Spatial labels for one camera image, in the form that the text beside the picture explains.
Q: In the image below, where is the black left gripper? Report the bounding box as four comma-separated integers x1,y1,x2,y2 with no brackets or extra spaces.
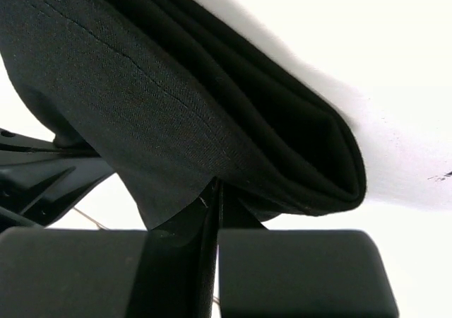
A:
1,129,114,231

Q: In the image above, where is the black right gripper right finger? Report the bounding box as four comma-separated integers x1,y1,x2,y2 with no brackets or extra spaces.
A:
215,183,399,317

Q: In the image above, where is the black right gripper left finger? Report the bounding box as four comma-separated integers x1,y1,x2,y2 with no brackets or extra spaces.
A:
1,186,218,317

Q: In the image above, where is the black skirt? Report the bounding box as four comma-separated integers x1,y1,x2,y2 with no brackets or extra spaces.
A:
1,0,367,228

